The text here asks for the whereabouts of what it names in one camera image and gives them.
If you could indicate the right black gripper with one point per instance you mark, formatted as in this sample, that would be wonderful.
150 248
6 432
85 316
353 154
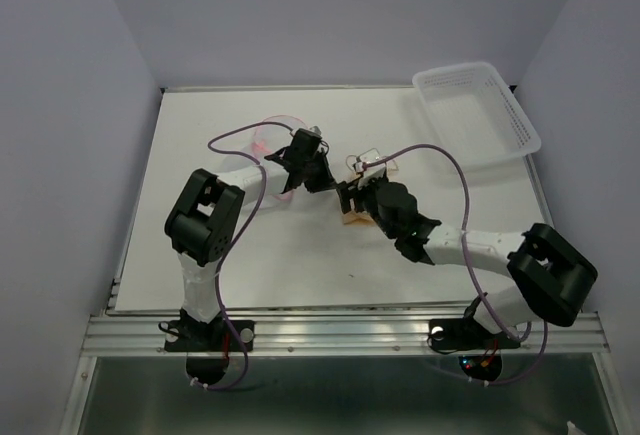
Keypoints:
355 190

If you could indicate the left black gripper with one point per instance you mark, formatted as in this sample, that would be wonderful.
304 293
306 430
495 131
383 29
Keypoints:
326 180

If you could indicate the white mesh laundry bag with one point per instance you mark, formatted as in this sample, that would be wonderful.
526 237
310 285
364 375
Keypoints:
266 139

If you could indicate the beige bra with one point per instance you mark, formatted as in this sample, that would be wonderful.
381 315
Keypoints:
357 217

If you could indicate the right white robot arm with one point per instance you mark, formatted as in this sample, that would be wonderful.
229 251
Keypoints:
551 279

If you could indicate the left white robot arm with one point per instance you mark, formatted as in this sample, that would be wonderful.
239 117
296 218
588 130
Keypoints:
202 223

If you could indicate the white plastic basket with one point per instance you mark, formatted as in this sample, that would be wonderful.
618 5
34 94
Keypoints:
475 115

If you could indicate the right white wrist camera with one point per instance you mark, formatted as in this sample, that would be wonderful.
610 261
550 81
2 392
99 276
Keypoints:
367 165

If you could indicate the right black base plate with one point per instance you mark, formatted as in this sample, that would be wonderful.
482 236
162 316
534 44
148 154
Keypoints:
464 335

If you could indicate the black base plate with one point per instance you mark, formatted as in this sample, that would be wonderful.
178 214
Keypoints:
464 335
187 337

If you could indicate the aluminium mounting rail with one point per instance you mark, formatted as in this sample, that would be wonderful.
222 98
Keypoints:
298 332

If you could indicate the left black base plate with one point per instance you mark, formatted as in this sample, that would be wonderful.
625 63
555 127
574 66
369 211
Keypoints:
187 337

